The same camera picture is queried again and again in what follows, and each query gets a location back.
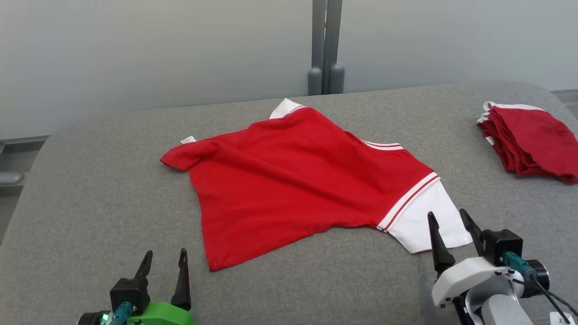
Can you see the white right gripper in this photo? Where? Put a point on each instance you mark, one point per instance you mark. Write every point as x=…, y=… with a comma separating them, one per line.
x=465, y=275

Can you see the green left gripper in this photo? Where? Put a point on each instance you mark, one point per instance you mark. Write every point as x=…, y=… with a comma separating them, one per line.
x=167, y=315

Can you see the red shirt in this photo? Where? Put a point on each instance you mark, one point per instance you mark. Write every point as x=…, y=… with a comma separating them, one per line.
x=537, y=140

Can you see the red jersey number 23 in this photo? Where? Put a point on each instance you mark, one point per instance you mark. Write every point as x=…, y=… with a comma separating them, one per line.
x=293, y=180

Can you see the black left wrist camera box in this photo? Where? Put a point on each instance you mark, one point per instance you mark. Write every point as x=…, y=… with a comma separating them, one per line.
x=128, y=293

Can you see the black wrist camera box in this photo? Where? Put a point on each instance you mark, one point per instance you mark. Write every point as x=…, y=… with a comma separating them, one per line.
x=128, y=293
x=501, y=246

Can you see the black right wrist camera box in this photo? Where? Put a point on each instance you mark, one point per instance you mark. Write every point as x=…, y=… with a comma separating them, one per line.
x=501, y=246

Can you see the grey skirting rail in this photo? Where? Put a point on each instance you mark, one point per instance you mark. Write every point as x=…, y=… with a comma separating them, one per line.
x=22, y=143
x=566, y=95

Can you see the grey partition post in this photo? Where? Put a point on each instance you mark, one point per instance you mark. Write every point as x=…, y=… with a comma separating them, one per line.
x=318, y=36

